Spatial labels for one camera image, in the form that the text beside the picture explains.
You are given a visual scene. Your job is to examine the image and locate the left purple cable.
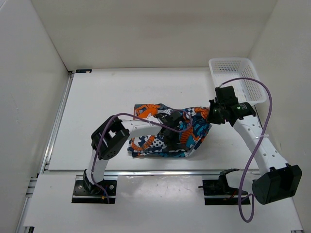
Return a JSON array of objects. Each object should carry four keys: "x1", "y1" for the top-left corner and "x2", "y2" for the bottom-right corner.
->
[{"x1": 91, "y1": 109, "x2": 194, "y2": 203}]

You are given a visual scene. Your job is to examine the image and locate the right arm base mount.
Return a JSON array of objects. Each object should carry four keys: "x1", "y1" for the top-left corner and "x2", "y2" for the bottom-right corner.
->
[{"x1": 198, "y1": 168, "x2": 239, "y2": 206}]

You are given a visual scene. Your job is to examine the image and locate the colourful patterned shorts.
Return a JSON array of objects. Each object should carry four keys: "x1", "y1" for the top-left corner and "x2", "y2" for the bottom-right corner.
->
[{"x1": 127, "y1": 106, "x2": 212, "y2": 158}]

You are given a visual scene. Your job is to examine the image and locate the front aluminium rail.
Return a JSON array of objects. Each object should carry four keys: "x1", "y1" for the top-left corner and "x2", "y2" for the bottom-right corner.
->
[{"x1": 104, "y1": 170, "x2": 220, "y2": 176}]

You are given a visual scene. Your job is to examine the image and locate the small black label sticker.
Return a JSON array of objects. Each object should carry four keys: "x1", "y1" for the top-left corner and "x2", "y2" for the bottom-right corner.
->
[{"x1": 75, "y1": 69, "x2": 92, "y2": 73}]

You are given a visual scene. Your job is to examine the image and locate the right aluminium rail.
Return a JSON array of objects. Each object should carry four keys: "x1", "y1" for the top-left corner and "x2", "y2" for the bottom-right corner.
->
[{"x1": 253, "y1": 105, "x2": 264, "y2": 129}]

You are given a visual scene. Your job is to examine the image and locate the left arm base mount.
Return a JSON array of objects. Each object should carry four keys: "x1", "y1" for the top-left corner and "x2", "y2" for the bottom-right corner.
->
[{"x1": 71, "y1": 176, "x2": 117, "y2": 204}]

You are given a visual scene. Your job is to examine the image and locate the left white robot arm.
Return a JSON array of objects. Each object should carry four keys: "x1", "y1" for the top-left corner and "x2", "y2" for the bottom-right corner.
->
[{"x1": 83, "y1": 109, "x2": 192, "y2": 195}]

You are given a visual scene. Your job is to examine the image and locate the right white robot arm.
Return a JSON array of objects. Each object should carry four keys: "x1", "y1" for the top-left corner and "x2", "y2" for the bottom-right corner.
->
[{"x1": 207, "y1": 86, "x2": 302, "y2": 205}]

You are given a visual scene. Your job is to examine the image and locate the white plastic basket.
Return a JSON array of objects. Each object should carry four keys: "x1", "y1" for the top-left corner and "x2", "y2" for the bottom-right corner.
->
[{"x1": 208, "y1": 57, "x2": 267, "y2": 106}]

